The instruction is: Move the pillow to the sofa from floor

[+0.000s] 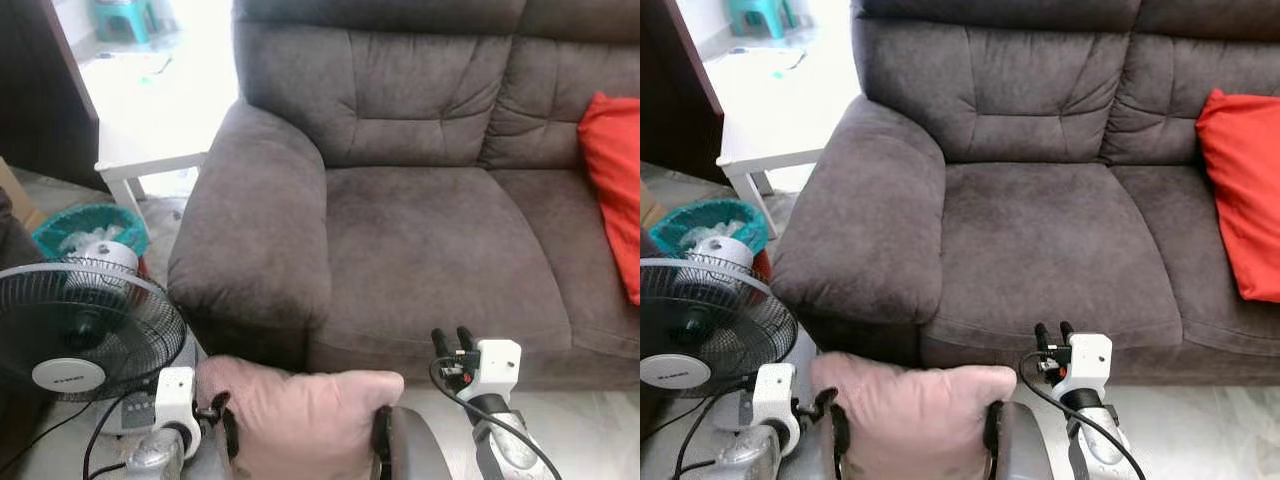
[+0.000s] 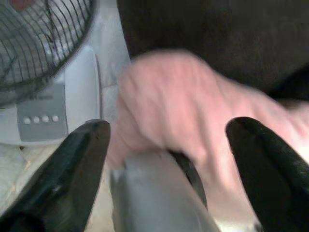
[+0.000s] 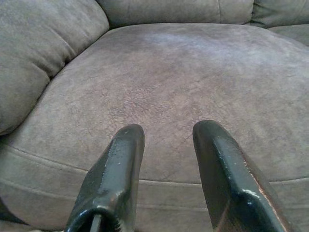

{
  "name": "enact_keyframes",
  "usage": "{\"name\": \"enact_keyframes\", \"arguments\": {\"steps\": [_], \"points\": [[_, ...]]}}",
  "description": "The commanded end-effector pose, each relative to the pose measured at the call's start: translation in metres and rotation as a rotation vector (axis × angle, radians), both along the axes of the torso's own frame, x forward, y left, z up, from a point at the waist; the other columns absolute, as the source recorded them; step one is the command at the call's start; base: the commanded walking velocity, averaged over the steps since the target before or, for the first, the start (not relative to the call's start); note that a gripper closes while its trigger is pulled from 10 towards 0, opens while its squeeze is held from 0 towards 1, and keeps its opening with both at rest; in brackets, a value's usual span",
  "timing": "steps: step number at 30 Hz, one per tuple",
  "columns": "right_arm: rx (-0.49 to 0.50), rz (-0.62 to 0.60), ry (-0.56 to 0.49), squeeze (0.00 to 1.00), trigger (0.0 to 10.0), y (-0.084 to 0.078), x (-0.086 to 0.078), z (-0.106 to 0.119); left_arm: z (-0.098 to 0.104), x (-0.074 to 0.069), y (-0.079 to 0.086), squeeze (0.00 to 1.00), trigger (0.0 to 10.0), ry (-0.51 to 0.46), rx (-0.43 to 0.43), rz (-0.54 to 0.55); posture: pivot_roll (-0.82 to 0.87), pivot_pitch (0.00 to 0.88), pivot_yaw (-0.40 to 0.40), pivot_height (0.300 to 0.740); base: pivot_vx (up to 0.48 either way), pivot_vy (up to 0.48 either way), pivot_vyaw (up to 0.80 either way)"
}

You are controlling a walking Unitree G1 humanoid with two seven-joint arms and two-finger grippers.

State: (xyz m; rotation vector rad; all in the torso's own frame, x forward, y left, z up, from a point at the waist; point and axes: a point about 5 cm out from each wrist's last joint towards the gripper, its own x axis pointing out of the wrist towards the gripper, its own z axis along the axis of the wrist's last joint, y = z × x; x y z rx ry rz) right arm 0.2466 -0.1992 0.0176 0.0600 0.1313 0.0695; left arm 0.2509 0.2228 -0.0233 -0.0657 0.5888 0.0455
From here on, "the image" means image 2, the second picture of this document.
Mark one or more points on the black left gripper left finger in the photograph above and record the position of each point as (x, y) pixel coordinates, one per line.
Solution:
(72, 174)

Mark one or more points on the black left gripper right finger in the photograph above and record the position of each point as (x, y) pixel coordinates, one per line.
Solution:
(270, 174)

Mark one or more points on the pink pillow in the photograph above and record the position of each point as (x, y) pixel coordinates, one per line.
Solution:
(181, 101)

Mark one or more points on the dark brown fabric sofa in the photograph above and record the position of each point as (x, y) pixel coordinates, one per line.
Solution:
(205, 24)

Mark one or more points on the white fan with black grille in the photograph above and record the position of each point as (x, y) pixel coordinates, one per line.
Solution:
(79, 72)

